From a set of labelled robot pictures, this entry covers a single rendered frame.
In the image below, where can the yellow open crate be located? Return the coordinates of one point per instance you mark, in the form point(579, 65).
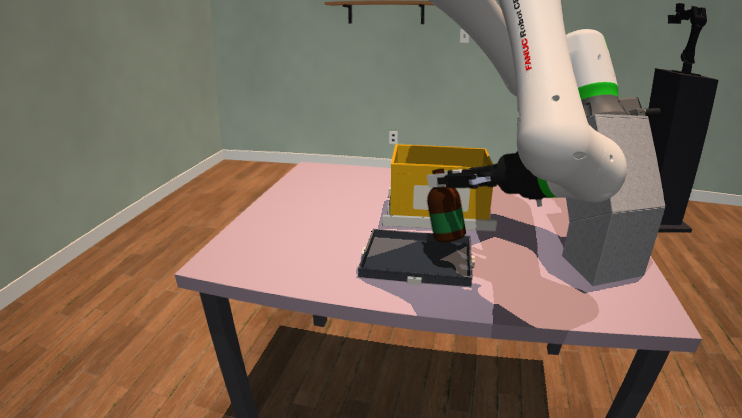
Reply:
point(409, 185)

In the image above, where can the brown bottle with green label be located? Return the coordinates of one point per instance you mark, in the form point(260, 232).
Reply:
point(446, 214)

